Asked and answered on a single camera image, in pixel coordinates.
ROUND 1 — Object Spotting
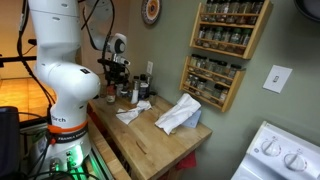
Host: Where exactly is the steel salt grinder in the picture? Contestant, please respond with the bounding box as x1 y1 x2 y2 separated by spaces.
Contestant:
132 75 141 91

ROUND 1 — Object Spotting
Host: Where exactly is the brown spice bottle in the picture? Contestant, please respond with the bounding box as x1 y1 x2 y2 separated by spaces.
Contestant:
106 84 117 104

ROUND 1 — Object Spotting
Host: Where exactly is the white wall outlet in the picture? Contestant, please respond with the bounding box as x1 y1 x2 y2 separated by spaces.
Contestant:
146 60 154 75

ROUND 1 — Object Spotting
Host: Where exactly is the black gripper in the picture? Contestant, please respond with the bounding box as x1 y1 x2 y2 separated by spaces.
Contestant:
101 60 129 87

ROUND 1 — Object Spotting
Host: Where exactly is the decorative wall plate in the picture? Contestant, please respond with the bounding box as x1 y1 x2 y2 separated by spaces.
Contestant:
140 0 162 26

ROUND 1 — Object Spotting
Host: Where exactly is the wooden wall spice rack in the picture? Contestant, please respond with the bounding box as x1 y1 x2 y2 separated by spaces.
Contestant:
179 55 247 113
189 1 274 60

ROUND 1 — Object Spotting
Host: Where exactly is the dark hanging pan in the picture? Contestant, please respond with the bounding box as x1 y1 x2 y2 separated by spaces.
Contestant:
293 0 320 23

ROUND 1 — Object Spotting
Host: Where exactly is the black camera stand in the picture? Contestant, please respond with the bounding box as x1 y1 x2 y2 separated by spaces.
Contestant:
0 38 38 69

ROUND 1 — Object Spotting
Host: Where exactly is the red hanging cloth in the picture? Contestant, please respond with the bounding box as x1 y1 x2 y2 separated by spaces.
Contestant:
175 151 198 171

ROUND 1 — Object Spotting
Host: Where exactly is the dark labelled salt canister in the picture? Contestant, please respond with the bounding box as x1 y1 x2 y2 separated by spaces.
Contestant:
139 81 150 100

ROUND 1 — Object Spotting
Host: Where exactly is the small clear glass cup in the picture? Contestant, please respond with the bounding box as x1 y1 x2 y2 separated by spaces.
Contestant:
148 91 158 106

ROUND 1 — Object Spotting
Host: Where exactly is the black box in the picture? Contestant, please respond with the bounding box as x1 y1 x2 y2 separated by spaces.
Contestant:
0 106 21 178

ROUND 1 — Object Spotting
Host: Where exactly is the white stove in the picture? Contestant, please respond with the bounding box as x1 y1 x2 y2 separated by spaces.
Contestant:
230 120 320 180

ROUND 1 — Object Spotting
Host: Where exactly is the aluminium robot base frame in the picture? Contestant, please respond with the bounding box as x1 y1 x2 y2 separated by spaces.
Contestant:
19 126 114 180

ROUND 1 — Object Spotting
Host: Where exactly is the crumpled white napkin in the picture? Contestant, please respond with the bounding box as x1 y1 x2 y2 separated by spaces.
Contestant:
115 100 153 126

